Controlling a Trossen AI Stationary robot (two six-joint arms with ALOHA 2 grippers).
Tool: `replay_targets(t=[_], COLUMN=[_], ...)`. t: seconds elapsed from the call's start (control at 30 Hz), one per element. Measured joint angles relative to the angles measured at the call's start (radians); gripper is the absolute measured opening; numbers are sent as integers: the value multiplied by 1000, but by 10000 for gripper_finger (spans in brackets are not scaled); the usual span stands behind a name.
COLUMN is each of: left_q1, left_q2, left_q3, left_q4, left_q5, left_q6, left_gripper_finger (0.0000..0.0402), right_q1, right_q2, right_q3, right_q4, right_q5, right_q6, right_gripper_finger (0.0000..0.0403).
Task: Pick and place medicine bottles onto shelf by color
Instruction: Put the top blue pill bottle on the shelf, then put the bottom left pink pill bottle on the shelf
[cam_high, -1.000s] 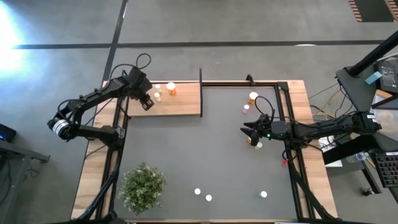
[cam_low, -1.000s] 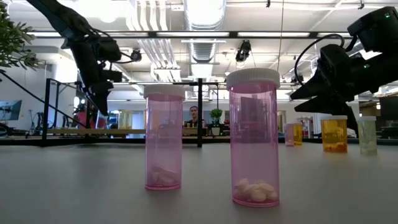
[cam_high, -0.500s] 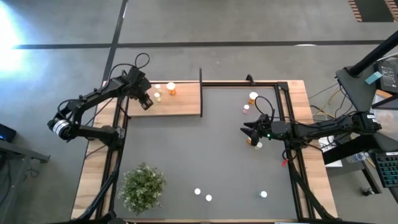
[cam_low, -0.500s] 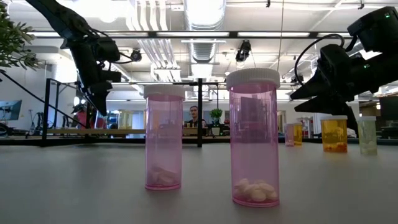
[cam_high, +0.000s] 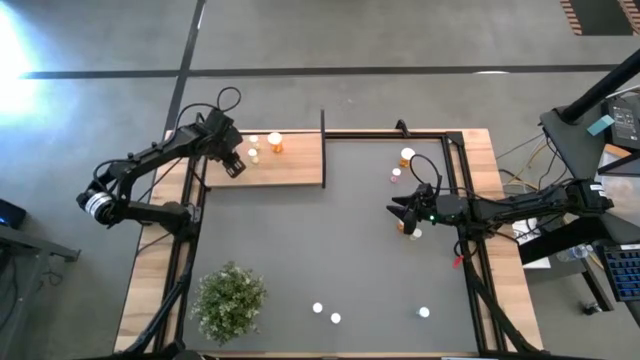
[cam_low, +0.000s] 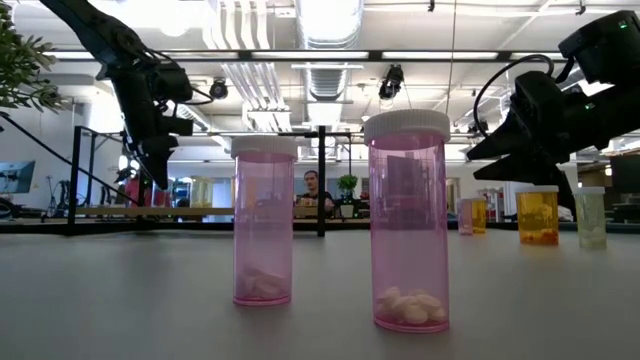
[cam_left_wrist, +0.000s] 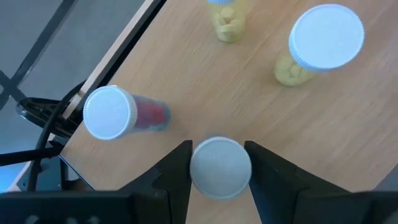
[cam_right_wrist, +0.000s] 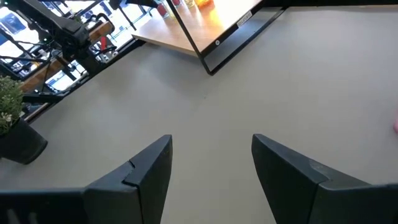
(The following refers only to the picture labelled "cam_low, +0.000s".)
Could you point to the black overhead light bar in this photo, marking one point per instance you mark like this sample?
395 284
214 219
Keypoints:
375 55

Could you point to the small plant in white pot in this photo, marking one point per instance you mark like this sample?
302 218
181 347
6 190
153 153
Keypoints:
348 182

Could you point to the orange pill bottle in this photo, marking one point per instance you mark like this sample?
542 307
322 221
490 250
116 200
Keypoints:
537 215
480 216

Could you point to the pale yellow pill bottle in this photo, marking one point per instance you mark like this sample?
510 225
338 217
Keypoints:
590 220
196 192
209 194

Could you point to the black aluminium table frame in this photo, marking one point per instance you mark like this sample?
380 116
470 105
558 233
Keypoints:
190 227

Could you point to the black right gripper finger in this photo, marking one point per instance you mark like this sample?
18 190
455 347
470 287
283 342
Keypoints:
500 145
525 170

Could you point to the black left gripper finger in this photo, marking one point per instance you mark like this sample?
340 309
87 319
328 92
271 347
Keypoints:
136 147
161 160

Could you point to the wall monitor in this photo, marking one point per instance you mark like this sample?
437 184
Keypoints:
17 177

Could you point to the pink pill bottle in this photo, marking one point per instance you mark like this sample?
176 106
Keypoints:
407 225
263 225
465 217

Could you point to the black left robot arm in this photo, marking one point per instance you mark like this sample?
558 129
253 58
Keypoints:
90 30

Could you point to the white round column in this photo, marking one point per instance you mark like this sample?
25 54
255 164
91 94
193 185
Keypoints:
522 180

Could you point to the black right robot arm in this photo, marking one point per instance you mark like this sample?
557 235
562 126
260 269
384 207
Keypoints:
610 45

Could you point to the green potted plant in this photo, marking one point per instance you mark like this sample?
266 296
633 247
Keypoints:
22 70

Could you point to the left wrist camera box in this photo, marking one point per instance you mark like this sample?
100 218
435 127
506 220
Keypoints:
177 126

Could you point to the black ceiling spotlight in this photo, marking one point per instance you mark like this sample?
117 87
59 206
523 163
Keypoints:
391 84
477 126
218 90

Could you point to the silver ventilation duct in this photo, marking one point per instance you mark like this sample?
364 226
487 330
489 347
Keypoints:
327 80

